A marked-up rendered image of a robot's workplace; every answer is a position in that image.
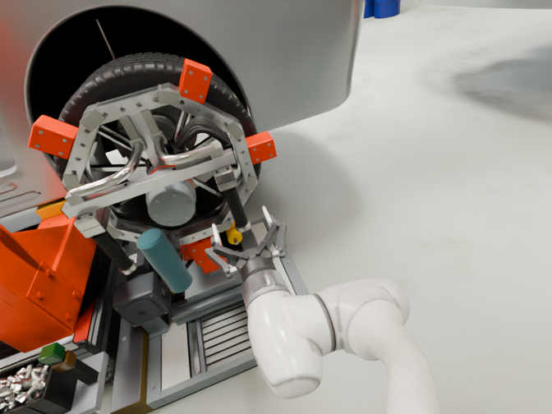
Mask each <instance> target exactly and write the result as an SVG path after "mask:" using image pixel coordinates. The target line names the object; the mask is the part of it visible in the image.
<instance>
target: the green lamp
mask: <svg viewBox="0 0 552 414"><path fill-rule="evenodd" d="M65 349H66V348H65V347H64V346H63V345H61V344H60V343H57V342H55V343H52V344H49V345H48V346H45V347H43V348H42V351H41V353H40V356H39V361H40V362H42V363H43V364H45V365H46V366H50V365H53V364H55V363H58V362H60V361H62V359H63V355H64V352H65Z"/></svg>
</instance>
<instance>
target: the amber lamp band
mask: <svg viewBox="0 0 552 414"><path fill-rule="evenodd" d="M66 352H67V353H66V356H65V360H64V362H62V363H59V364H57V365H55V366H52V368H53V369H54V370H56V371H58V372H59V373H62V372H64V371H67V370H70V369H72V368H74V366H75V363H76V354H75V353H74V352H71V351H70V350H66Z"/></svg>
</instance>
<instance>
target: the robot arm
mask: <svg viewBox="0 0 552 414"><path fill-rule="evenodd" d="M262 209H263V212H264V216H265V217H266V220H267V222H268V224H269V226H270V229H269V230H268V232H267V234H266V236H265V238H264V240H263V241H261V243H260V245H259V246H253V247H252V248H251V249H246V250H244V251H243V252H240V251H233V250H231V249H228V248H226V247H224V246H222V245H221V241H220V237H219V231H218V229H217V228H216V226H215V223H214V224H213V225H212V227H213V230H214V236H213V237H211V238H210V239H211V247H210V248H206V249H205V253H206V255H207V256H208V257H209V259H211V260H212V261H213V262H214V263H215V264H216V265H217V266H218V267H219V268H220V269H221V270H223V271H224V273H225V274H226V276H227V278H228V279H230V278H232V275H233V274H235V273H237V272H239V273H240V274H241V279H242V282H243V284H242V287H241V292H242V295H243V299H244V302H245V305H246V312H247V314H248V325H247V327H248V334H249V338H250V342H251V347H252V351H253V353H254V356H255V360H256V362H257V365H258V367H259V369H260V372H261V374H262V376H263V378H264V381H265V383H266V384H267V386H268V388H269V390H270V391H271V392H272V393H273V394H274V395H275V396H276V397H278V398H284V399H292V398H299V397H302V396H305V395H307V394H309V393H312V392H313V391H315V390H316V389H317V388H318V387H319V385H320V382H321V379H322V374H323V364H324V363H323V359H322V357H323V356H325V355H327V354H329V353H331V352H335V351H338V350H342V349H343V350H344V351H345V352H346V353H351V354H353V355H356V356H359V357H360V358H361V359H363V360H366V361H378V360H381V361H382V362H383V363H384V365H385V367H386V370H387V390H386V408H385V414H441V410H440V405H439V399H438V395H437V391H436V387H435V381H434V378H433V375H432V372H431V369H430V365H429V363H428V361H427V359H426V356H425V355H424V353H423V351H422V350H421V348H420V347H419V345H418V344H417V342H416V341H415V340H414V338H413V337H412V336H411V335H410V334H409V333H408V332H407V331H406V330H405V329H404V325H405V324H406V322H407V319H408V316H409V314H410V306H409V302H408V299H407V296H406V294H405V293H404V291H403V290H402V289H401V288H400V287H399V286H398V285H397V284H396V283H394V282H392V281H390V280H387V279H383V278H361V279H356V280H352V281H349V282H345V283H340V284H337V285H334V286H332V287H327V288H326V289H324V290H322V291H320V292H316V293H314V294H310V295H304V296H294V295H292V294H291V293H290V291H289V289H288V286H287V284H286V283H285V282H284V280H283V277H282V274H281V273H280V272H278V271H277V270H276V267H275V265H274V262H273V260H274V258H276V257H279V256H280V258H282V259H283V258H284V257H285V254H284V250H283V248H284V243H285V238H286V232H287V226H286V222H285V220H282V221H281V222H277V221H276V219H275V217H274V216H273V215H269V214H268V212H267V210H266V208H265V206H262ZM277 234H278V239H277V246H276V247H275V248H274V252H271V251H269V248H270V247H271V245H272V244H273V242H274V239H275V238H276V236H277ZM216 254H217V255H216ZM218 255H221V256H223V257H225V258H227V259H230V260H233V261H235V262H236V263H237V264H236V266H235V267H233V266H231V265H230V264H229V265H228V264H227V263H226V262H225V261H224V260H223V259H221V258H220V257H219V256H218Z"/></svg>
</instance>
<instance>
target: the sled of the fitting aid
mask: <svg viewBox="0 0 552 414"><path fill-rule="evenodd" d="M242 284H243V283H240V284H238V285H236V286H233V287H230V288H227V289H225V290H222V291H221V292H217V293H215V294H212V295H210V296H207V297H204V298H202V299H199V300H197V301H193V302H192V303H189V302H188V301H187V299H186V293H185V291H184V292H179V293H174V292H172V291H171V290H170V292H171V318H172V320H173V321H174V322H175V323H176V324H177V326H178V325H180V324H184V323H186V322H188V321H191V320H194V319H196V318H199V317H201V316H203V315H207V314H209V313H211V312H214V311H217V310H219V309H222V308H224V307H226V306H230V305H231V304H234V303H236V302H239V301H242V300H244V299H243V295H242Z"/></svg>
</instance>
